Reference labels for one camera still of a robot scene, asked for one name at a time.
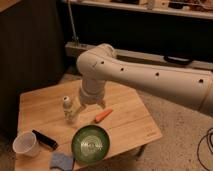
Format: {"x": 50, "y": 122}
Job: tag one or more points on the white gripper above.
{"x": 91, "y": 92}

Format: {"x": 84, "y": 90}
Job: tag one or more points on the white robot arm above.
{"x": 188, "y": 87}

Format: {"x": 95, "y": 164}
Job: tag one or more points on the orange carrot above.
{"x": 102, "y": 115}

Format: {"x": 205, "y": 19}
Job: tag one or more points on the green bowl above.
{"x": 90, "y": 144}

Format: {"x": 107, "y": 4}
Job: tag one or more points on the wooden folding table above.
{"x": 129, "y": 126}

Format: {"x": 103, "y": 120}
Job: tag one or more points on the long grey case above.
{"x": 73, "y": 50}

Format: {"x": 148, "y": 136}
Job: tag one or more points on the black marker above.
{"x": 46, "y": 140}

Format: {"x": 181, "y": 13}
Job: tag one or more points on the blue sponge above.
{"x": 61, "y": 161}

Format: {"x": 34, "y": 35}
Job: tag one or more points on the metal pole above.
{"x": 75, "y": 37}

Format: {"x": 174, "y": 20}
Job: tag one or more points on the clear plastic cup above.
{"x": 26, "y": 144}

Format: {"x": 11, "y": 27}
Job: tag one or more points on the wooden shelf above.
{"x": 148, "y": 6}

